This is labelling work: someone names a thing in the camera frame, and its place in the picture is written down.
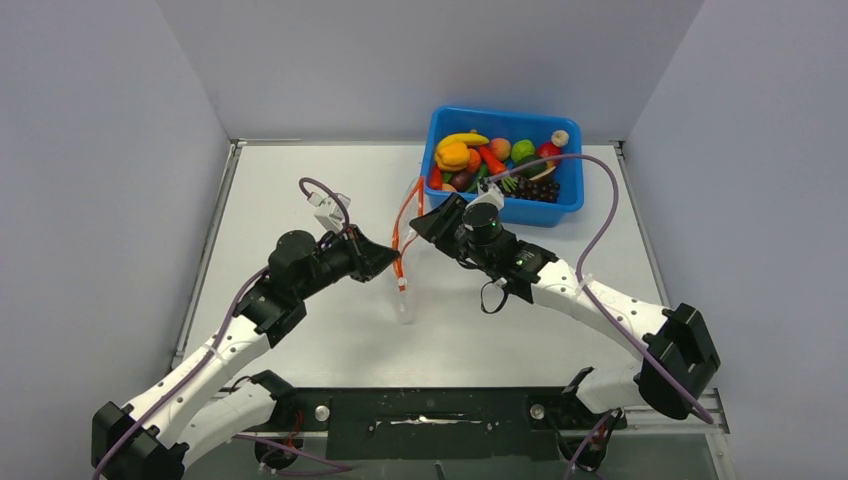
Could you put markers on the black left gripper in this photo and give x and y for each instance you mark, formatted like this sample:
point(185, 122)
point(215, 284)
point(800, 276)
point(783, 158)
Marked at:
point(368, 258)

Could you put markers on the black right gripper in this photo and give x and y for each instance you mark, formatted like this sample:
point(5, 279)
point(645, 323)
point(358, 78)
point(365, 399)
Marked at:
point(438, 226)

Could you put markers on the clear zip top bag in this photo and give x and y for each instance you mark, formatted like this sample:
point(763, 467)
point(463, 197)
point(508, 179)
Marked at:
point(402, 238)

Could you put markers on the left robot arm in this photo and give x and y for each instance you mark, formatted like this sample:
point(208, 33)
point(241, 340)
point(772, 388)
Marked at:
point(161, 432)

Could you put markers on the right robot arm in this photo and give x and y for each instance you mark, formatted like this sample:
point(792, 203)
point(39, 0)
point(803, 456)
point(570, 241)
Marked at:
point(673, 355)

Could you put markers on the red toy chili pepper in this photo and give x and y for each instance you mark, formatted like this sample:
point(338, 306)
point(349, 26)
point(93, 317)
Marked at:
point(435, 179)

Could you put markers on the purple toy onion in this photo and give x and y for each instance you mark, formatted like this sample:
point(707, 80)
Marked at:
point(461, 181)

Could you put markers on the green toy chili pepper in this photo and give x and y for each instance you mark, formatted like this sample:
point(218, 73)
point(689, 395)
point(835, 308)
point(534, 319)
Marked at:
point(480, 176)

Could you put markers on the yellow toy bell pepper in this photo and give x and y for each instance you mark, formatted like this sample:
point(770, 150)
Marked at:
point(452, 157)

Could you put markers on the orange toy tangerine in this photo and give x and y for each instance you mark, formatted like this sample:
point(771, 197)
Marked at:
point(474, 162)

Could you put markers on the orange toy carrot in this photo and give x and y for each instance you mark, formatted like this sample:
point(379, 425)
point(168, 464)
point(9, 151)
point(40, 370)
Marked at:
point(498, 172)

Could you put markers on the yellow toy banana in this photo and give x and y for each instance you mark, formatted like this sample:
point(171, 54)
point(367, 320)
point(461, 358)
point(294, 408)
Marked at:
point(472, 139)

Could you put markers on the toy peach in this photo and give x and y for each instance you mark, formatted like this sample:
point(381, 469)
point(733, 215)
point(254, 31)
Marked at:
point(500, 148)

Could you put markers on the green toy lime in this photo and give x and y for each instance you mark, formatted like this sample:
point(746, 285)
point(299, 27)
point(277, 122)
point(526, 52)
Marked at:
point(522, 149)

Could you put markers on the dark toy grapes bunch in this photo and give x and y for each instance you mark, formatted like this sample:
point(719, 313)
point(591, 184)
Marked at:
point(525, 189)

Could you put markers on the toy avocado half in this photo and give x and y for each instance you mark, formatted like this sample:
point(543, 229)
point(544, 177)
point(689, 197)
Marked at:
point(539, 172)

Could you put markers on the blue plastic bin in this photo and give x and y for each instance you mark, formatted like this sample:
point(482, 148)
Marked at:
point(448, 120)

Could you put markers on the red toy apple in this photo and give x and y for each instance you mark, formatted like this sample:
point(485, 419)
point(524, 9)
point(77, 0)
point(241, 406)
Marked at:
point(548, 149)

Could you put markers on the white toy garlic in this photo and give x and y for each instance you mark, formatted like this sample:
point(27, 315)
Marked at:
point(560, 138)

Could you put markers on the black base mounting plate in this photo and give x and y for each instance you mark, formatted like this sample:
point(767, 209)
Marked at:
point(370, 423)

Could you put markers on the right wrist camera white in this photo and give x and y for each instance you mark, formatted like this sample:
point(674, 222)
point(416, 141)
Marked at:
point(491, 194)

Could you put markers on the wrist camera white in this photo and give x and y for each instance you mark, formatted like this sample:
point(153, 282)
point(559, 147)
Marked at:
point(491, 194)
point(328, 212)

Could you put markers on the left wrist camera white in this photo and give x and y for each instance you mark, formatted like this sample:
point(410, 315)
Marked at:
point(328, 212)

